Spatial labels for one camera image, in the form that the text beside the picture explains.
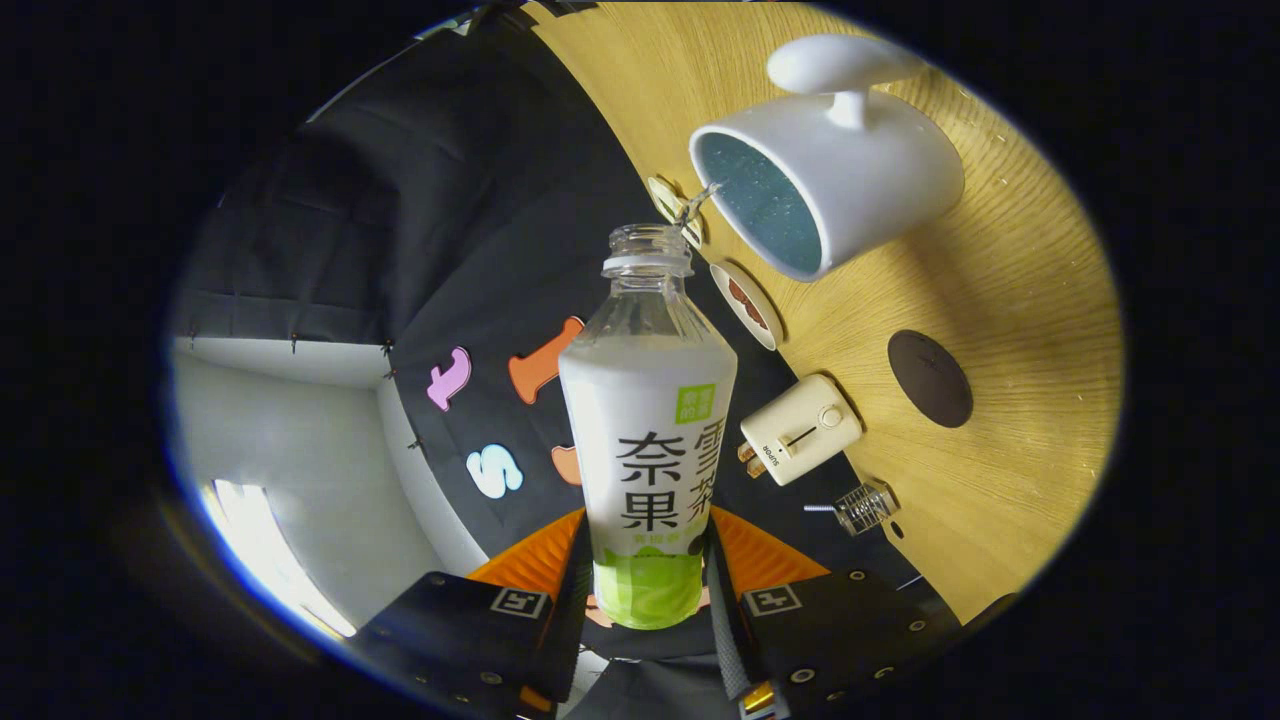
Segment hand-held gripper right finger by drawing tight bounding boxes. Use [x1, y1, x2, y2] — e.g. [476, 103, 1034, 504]
[705, 505, 961, 720]

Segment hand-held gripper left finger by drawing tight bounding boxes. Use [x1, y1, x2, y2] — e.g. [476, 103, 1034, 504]
[350, 508, 593, 719]

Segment white green label juice bottle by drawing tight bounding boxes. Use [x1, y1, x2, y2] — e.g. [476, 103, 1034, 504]
[557, 223, 739, 631]

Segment dark round coaster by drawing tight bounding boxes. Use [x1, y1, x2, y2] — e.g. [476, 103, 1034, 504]
[887, 329, 975, 429]

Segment white cup with handle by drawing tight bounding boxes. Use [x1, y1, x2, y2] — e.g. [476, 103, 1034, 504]
[688, 35, 967, 283]

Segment cream toaster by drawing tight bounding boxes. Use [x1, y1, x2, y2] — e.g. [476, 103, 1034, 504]
[738, 373, 864, 487]

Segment white oval plate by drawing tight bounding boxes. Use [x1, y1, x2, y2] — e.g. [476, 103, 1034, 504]
[709, 261, 786, 352]

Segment ceiling light panel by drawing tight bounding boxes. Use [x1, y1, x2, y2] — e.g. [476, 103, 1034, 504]
[200, 478, 358, 641]

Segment red-brown food pieces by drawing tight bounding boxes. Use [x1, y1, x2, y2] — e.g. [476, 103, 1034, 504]
[727, 277, 769, 331]

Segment white divided condiment dish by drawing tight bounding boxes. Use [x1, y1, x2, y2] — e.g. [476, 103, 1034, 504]
[645, 175, 706, 249]

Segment black backdrop cloth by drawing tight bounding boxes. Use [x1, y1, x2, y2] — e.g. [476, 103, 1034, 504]
[165, 0, 951, 720]

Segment wooden table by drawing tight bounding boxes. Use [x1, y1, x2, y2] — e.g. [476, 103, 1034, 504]
[525, 0, 1126, 626]

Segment wire mesh utensil holder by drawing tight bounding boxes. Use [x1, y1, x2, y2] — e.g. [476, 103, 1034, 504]
[833, 480, 899, 538]

